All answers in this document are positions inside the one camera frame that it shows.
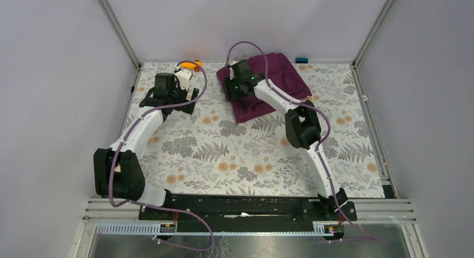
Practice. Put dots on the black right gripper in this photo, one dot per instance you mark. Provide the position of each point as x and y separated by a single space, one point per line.
228 85

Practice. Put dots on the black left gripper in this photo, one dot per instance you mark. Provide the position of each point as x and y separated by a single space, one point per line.
183 92

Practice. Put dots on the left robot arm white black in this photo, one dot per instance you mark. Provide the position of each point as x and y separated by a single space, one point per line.
117 170

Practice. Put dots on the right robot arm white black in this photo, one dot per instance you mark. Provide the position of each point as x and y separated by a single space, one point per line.
303 129

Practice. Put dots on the orange toy car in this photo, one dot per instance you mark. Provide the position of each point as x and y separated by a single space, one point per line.
195 65

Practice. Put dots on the blue plastic block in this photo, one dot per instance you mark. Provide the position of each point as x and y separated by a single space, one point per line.
301 60

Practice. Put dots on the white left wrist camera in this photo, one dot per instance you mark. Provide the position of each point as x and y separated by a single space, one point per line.
183 76

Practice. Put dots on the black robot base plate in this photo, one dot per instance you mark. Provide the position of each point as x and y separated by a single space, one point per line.
227 213

